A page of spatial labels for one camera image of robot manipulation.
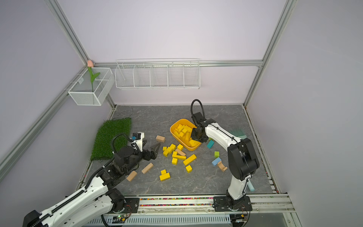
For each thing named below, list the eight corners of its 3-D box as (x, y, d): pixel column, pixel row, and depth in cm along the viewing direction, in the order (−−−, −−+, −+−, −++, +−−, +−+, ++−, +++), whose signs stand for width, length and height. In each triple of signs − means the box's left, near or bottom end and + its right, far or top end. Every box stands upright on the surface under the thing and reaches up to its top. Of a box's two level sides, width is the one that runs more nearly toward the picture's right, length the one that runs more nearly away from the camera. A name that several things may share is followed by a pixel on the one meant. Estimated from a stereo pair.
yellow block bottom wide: (161, 182, 83) (160, 181, 81) (159, 176, 85) (159, 175, 83) (170, 179, 84) (170, 177, 82) (169, 173, 87) (168, 172, 85)
